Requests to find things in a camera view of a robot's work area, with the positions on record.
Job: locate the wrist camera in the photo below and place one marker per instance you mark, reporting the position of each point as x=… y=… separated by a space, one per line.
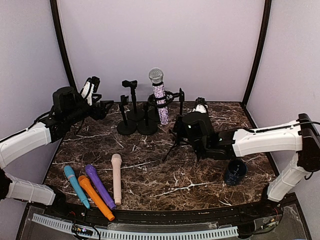
x=90 y=87
x=200 y=106

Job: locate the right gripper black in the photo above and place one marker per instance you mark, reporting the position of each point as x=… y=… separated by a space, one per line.
x=179 y=128

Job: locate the black stand of blue microphone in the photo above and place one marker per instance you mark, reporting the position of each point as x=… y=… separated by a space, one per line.
x=135 y=114

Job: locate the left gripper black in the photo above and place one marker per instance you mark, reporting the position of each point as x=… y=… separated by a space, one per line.
x=102 y=112

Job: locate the purple microphone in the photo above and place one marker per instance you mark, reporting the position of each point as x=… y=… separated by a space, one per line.
x=92 y=173

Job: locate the black stand of purple microphone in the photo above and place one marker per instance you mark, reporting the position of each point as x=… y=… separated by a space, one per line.
x=147 y=127

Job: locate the dark blue mug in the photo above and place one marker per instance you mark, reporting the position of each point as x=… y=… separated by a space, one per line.
x=235 y=172

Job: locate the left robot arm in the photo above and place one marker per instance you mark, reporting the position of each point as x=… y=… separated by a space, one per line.
x=69 y=108

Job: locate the small circuit board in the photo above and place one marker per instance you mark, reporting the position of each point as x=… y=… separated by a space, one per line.
x=81 y=231

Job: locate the black stand of pink microphone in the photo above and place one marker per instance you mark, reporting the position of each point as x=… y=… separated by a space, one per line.
x=126 y=126

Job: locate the black stand of orange microphone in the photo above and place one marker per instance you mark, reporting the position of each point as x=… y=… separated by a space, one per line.
x=153 y=114

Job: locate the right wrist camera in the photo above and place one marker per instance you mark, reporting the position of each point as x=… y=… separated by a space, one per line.
x=200 y=106

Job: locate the blue microphone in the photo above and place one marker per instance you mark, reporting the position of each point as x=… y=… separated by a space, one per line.
x=70 y=175

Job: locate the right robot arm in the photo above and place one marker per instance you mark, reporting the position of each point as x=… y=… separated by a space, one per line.
x=299 y=136

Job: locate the pink microphone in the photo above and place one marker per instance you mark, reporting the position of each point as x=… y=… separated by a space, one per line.
x=116 y=162

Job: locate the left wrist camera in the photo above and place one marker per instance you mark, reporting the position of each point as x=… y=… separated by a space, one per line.
x=90 y=87

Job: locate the orange microphone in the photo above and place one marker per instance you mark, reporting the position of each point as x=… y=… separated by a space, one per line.
x=85 y=183

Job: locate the silver glitter microphone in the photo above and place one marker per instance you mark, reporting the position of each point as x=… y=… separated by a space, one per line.
x=156 y=77

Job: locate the black tripod shock-mount stand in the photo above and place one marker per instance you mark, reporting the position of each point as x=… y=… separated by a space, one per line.
x=175 y=104

